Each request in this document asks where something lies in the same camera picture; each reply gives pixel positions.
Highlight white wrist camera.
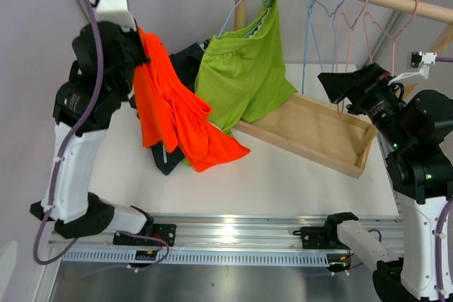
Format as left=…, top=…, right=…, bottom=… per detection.
left=88, top=0, right=137, bottom=33
left=389, top=51, right=437, bottom=86

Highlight slotted grey cable duct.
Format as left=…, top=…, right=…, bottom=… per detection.
left=63, top=249, right=349, bottom=267

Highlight wooden clothes rack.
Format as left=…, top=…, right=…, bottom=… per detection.
left=236, top=0, right=452, bottom=178

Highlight blue hanger of black shorts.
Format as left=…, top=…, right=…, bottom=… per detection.
left=314, top=0, right=346, bottom=71

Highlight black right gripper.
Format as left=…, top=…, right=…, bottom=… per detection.
left=318, top=62, right=411, bottom=149

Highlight pink hanger of camouflage shorts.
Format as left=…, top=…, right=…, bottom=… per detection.
left=336, top=0, right=372, bottom=115

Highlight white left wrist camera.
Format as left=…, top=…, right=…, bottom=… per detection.
left=88, top=0, right=137, bottom=33

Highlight pink hanger of teal shorts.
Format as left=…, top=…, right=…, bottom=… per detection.
left=362, top=0, right=420, bottom=75

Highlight orange shorts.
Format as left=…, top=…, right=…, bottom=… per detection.
left=133, top=28, right=251, bottom=173

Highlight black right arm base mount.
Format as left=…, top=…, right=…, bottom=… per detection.
left=292, top=226, right=345, bottom=250

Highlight aluminium mounting rail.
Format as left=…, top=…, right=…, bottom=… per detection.
left=46, top=212, right=406, bottom=254

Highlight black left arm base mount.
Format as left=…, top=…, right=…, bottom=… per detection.
left=113, top=223, right=177, bottom=247

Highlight lime green shorts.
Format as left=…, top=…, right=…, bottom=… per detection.
left=195, top=0, right=297, bottom=172

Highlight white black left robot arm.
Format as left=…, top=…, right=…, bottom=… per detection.
left=30, top=21, right=154, bottom=245

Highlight blue hanger of green shorts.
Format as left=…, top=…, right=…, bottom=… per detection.
left=217, top=0, right=274, bottom=39

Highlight blue hanger of orange shorts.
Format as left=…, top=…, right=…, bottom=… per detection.
left=301, top=0, right=320, bottom=94

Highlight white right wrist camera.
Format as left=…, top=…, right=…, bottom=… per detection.
left=389, top=51, right=437, bottom=86

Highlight black shorts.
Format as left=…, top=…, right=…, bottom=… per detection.
left=150, top=43, right=204, bottom=175

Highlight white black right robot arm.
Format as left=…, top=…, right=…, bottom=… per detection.
left=319, top=63, right=452, bottom=301

